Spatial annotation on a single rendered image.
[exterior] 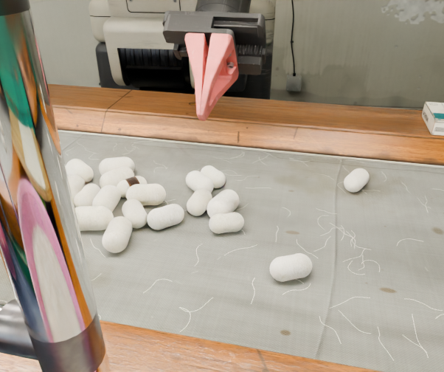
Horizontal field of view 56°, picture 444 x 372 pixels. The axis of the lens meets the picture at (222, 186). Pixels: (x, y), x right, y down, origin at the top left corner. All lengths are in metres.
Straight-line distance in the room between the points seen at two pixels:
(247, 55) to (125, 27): 0.57
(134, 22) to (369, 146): 0.64
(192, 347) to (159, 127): 0.35
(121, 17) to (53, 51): 1.74
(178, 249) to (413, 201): 0.24
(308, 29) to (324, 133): 1.92
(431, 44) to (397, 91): 0.28
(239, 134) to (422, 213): 0.23
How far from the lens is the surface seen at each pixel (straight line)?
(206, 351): 0.25
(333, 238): 0.37
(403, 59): 2.54
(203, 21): 0.43
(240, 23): 0.44
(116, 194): 0.40
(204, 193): 0.39
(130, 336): 0.26
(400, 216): 0.42
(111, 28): 1.01
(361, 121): 0.55
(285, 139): 0.51
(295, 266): 0.31
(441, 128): 0.54
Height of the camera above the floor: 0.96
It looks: 31 degrees down
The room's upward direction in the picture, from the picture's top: straight up
